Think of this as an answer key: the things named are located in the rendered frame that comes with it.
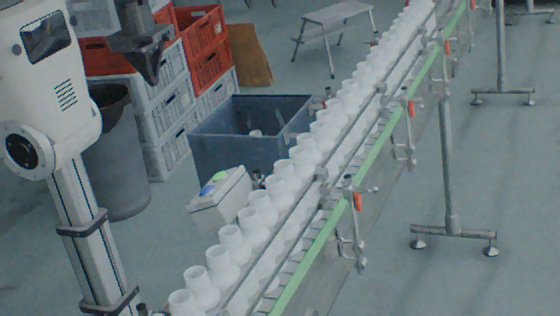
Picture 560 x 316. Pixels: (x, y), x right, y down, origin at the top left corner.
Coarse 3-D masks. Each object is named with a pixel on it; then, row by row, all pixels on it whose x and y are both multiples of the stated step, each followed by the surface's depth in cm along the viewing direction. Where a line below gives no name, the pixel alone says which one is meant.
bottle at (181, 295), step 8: (168, 296) 104; (176, 296) 105; (184, 296) 106; (192, 296) 104; (168, 304) 104; (176, 304) 102; (184, 304) 102; (192, 304) 104; (176, 312) 103; (184, 312) 103; (192, 312) 104; (200, 312) 106
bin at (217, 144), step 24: (240, 96) 236; (264, 96) 232; (288, 96) 228; (312, 96) 222; (216, 120) 228; (240, 120) 241; (264, 120) 237; (288, 120) 233; (312, 120) 223; (192, 144) 214; (216, 144) 210; (240, 144) 206; (264, 144) 203; (288, 144) 207; (216, 168) 215; (264, 168) 207
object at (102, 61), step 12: (156, 12) 390; (168, 12) 406; (84, 48) 371; (96, 48) 370; (108, 48) 367; (84, 60) 375; (96, 60) 373; (108, 60) 371; (120, 60) 369; (96, 72) 376; (108, 72) 374; (120, 72) 371; (132, 72) 369
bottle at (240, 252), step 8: (224, 232) 120; (232, 232) 120; (240, 232) 118; (224, 240) 117; (232, 240) 117; (240, 240) 118; (232, 248) 118; (240, 248) 118; (248, 248) 120; (232, 256) 118; (240, 256) 118; (248, 256) 119; (240, 264) 118; (248, 264) 119; (248, 280) 120; (256, 280) 122; (248, 288) 120; (256, 288) 122; (248, 296) 121; (248, 304) 122
